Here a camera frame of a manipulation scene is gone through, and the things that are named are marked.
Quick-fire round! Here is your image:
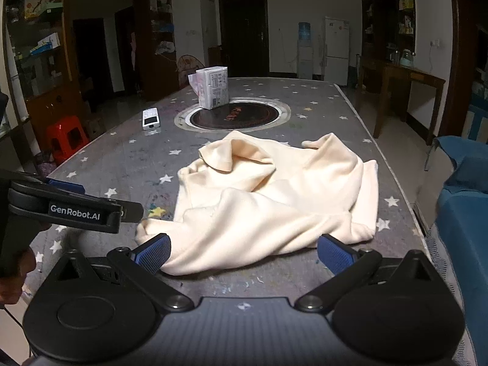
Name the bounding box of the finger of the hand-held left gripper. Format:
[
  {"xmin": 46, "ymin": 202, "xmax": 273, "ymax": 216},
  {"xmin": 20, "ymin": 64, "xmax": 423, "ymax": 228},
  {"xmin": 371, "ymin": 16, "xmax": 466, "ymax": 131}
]
[
  {"xmin": 120, "ymin": 199, "xmax": 145, "ymax": 223},
  {"xmin": 45, "ymin": 178, "xmax": 85, "ymax": 196}
]

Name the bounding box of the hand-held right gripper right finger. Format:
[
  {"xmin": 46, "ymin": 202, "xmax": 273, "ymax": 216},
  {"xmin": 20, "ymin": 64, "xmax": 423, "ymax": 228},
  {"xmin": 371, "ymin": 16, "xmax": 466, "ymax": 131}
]
[{"xmin": 295, "ymin": 234, "xmax": 439, "ymax": 312}]

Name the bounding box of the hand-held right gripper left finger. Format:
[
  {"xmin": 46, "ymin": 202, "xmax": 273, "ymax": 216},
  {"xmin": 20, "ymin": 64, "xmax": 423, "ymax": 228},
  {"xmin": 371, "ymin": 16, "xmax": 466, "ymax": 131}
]
[{"xmin": 49, "ymin": 234, "xmax": 195, "ymax": 312}]

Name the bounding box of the cream sweatshirt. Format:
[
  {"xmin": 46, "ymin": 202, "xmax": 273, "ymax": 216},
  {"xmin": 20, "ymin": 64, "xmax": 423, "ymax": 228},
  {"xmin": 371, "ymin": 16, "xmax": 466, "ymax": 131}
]
[{"xmin": 135, "ymin": 130, "xmax": 379, "ymax": 276}]

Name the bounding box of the person's left hand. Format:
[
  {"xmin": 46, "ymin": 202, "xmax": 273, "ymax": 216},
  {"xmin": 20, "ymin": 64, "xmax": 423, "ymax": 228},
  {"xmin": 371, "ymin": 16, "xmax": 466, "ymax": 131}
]
[{"xmin": 0, "ymin": 247, "xmax": 37, "ymax": 306}]

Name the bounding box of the purple bag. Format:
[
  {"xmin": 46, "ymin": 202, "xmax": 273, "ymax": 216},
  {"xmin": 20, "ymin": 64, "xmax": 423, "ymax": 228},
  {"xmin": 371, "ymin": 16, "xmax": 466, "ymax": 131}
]
[{"xmin": 36, "ymin": 152, "xmax": 58, "ymax": 178}]

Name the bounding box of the red plastic stool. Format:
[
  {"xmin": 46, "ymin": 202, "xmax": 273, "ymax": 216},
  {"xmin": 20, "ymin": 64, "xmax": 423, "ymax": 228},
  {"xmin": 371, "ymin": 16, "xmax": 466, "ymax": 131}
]
[{"xmin": 46, "ymin": 115, "xmax": 90, "ymax": 164}]

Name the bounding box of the white remote control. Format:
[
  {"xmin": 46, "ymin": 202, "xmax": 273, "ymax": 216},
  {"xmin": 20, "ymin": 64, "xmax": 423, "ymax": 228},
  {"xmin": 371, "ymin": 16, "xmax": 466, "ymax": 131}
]
[{"xmin": 142, "ymin": 109, "xmax": 163, "ymax": 131}]

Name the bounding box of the wooden glass display cabinet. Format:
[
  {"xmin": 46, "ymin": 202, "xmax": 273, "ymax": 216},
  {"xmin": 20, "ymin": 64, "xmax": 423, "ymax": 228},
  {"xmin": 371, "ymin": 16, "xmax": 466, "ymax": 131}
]
[{"xmin": 0, "ymin": 0, "xmax": 92, "ymax": 168}]

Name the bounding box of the grey star-print tablecloth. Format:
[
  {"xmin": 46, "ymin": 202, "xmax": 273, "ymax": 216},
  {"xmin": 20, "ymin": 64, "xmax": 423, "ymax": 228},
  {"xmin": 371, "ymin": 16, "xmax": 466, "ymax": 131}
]
[{"xmin": 28, "ymin": 77, "xmax": 428, "ymax": 313}]

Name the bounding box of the blue sofa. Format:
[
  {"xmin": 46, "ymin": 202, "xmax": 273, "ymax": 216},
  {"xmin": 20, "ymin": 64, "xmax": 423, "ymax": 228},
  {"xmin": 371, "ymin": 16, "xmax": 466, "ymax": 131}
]
[{"xmin": 435, "ymin": 188, "xmax": 488, "ymax": 366}]

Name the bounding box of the round black induction cooktop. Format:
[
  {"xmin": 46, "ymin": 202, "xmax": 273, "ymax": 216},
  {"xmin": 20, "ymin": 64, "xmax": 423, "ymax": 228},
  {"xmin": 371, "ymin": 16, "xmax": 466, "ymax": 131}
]
[{"xmin": 174, "ymin": 98, "xmax": 291, "ymax": 132}]

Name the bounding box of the dark wooden shelf unit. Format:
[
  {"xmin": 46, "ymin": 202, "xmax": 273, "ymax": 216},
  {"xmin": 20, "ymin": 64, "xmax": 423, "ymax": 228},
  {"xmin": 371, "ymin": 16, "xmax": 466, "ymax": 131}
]
[{"xmin": 143, "ymin": 0, "xmax": 180, "ymax": 102}]

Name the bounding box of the white tissue pack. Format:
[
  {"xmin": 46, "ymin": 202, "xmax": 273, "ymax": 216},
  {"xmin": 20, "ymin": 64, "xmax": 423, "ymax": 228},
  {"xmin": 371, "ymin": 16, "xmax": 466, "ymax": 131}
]
[{"xmin": 189, "ymin": 66, "xmax": 229, "ymax": 109}]

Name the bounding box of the round pink fan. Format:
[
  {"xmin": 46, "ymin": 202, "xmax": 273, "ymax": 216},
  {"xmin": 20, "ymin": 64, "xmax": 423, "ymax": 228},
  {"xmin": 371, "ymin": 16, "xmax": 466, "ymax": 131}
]
[{"xmin": 176, "ymin": 54, "xmax": 204, "ymax": 81}]

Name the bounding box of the dark blue cushion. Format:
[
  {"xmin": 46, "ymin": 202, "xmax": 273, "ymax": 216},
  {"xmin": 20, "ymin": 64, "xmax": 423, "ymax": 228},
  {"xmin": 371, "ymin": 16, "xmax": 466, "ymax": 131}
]
[{"xmin": 425, "ymin": 135, "xmax": 488, "ymax": 195}]

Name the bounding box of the blue printed cushion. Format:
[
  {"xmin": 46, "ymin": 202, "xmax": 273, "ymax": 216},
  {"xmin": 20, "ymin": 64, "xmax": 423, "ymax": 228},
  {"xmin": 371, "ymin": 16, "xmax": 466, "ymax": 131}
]
[{"xmin": 466, "ymin": 93, "xmax": 488, "ymax": 142}]

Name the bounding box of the wooden side table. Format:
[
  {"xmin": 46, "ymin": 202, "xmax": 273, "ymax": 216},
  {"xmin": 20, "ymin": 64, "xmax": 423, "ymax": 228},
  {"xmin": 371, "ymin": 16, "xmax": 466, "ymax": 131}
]
[{"xmin": 358, "ymin": 55, "xmax": 447, "ymax": 145}]

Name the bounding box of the white water dispenser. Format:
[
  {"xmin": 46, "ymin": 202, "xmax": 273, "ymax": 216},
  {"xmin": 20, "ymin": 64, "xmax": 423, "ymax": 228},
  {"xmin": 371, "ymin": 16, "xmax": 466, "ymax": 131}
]
[{"xmin": 297, "ymin": 44, "xmax": 314, "ymax": 80}]

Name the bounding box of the white refrigerator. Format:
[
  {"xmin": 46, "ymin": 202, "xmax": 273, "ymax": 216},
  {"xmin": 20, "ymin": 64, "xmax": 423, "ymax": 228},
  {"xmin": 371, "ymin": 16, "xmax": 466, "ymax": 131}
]
[{"xmin": 324, "ymin": 16, "xmax": 350, "ymax": 86}]

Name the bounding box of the dark wooden door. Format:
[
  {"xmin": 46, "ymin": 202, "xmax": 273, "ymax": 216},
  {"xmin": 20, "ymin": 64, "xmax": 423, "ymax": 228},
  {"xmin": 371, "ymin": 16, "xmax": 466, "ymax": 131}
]
[{"xmin": 218, "ymin": 0, "xmax": 271, "ymax": 78}]

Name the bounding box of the dark wooden bookcase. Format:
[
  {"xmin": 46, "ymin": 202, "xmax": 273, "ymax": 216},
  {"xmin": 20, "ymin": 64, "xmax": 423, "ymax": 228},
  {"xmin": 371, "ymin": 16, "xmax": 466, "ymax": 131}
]
[{"xmin": 361, "ymin": 0, "xmax": 416, "ymax": 92}]

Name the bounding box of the dark wooden doorway frame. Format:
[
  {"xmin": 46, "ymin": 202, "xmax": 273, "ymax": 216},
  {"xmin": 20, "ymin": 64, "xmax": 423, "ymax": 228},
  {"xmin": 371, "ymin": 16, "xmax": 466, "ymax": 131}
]
[{"xmin": 444, "ymin": 0, "xmax": 488, "ymax": 145}]

